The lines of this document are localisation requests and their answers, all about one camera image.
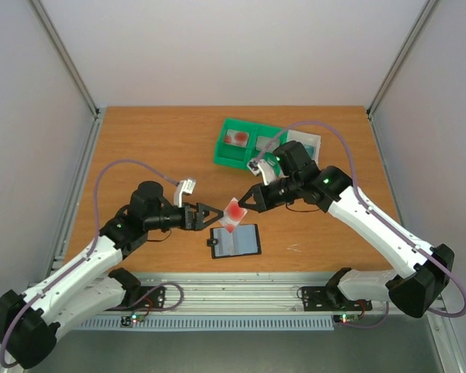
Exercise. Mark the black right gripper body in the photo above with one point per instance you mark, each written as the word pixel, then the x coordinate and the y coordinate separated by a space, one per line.
pixel 262 196

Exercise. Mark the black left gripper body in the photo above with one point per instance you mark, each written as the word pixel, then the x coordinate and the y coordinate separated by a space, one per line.
pixel 189 224

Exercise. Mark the red dotted card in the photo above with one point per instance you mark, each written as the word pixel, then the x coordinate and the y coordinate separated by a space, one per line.
pixel 236 138
pixel 232 215

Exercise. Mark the black leather card holder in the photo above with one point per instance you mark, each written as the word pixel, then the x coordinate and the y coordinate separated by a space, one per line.
pixel 243 241

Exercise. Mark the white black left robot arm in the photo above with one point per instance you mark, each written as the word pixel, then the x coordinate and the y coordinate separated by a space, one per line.
pixel 31 323

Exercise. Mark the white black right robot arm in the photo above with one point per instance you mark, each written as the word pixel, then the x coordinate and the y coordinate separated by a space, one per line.
pixel 419 269

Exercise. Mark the grey card in bin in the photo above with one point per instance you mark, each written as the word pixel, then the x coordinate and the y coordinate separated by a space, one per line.
pixel 264 142

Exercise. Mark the red dotted card in bin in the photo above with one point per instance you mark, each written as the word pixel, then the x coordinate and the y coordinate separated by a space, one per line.
pixel 236 138

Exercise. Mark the teal card in bin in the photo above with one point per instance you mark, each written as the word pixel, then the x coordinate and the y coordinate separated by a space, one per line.
pixel 310 150

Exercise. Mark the green left bin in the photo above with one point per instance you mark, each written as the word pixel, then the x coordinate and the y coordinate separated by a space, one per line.
pixel 232 156

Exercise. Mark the green bin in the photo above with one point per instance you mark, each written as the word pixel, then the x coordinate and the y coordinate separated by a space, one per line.
pixel 264 133
pixel 232 156

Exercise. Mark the green middle bin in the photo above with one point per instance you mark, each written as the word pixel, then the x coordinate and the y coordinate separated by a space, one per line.
pixel 264 133

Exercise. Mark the white right bin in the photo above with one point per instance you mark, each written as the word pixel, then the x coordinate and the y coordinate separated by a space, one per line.
pixel 306 138

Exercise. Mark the left controller board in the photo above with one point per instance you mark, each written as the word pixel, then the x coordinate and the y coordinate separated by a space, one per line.
pixel 134 319

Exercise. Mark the controller board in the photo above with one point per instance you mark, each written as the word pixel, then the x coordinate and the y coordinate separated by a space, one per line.
pixel 134 319
pixel 346 318

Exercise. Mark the right controller board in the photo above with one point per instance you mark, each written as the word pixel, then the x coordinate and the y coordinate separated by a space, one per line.
pixel 346 318

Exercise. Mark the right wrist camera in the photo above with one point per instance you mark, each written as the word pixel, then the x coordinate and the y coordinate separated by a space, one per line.
pixel 260 167

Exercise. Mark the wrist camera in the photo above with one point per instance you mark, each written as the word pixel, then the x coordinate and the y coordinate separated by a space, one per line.
pixel 260 167
pixel 184 188

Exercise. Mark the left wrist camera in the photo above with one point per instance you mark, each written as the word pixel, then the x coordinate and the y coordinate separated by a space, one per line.
pixel 184 188

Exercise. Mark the aluminium frame rail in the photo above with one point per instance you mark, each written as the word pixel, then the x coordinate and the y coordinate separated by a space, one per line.
pixel 248 293

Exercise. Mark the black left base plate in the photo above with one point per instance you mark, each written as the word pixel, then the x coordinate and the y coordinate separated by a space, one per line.
pixel 155 297

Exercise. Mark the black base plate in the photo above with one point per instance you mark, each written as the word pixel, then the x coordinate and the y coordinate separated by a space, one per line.
pixel 319 298
pixel 155 297

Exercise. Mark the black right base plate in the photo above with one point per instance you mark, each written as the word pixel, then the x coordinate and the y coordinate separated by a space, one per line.
pixel 319 298

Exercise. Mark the grey slotted cable duct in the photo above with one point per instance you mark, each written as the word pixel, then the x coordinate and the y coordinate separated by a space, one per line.
pixel 205 323

